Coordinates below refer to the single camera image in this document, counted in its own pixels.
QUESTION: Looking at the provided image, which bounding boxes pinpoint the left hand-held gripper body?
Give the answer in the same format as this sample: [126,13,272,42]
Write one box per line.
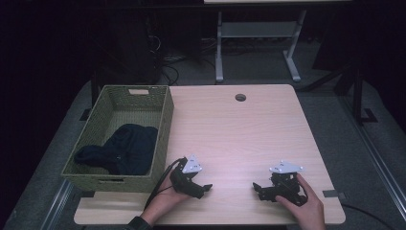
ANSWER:
[169,154,206,196]

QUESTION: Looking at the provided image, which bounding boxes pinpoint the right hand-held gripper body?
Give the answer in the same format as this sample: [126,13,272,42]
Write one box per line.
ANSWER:
[267,160,309,207]

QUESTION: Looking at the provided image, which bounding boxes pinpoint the person's left hand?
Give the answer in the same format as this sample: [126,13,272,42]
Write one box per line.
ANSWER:
[139,172,192,225]

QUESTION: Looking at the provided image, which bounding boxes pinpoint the person's right hand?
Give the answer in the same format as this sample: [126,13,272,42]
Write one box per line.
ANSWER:
[275,173,327,230]

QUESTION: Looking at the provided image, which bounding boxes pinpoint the grey tape piece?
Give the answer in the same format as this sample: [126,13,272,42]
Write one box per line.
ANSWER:
[322,189,347,201]

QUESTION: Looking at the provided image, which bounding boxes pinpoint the dark cloth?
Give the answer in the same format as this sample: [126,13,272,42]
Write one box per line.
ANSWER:
[74,123,160,176]

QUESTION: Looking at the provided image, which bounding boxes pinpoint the green woven basket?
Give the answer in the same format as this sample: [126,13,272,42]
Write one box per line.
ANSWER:
[60,84,175,194]

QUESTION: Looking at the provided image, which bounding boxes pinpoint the black metal stand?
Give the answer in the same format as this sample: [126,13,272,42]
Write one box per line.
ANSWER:
[333,61,379,127]

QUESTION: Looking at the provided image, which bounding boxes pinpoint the grey metal stand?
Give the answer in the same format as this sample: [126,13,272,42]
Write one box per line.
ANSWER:
[214,9,307,83]

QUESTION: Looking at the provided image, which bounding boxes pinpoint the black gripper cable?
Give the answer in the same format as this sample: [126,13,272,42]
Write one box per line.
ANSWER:
[143,157,188,211]

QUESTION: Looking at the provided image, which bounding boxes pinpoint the black floor cable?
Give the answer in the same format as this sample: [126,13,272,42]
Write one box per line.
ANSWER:
[339,202,397,230]

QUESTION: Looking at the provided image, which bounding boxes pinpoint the metal floor rail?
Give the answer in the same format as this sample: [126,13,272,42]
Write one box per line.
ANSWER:
[39,177,75,230]
[340,95,406,222]

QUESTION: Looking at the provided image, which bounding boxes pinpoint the tangle of black floor cables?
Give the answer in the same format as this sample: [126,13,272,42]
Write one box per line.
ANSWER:
[145,33,218,86]

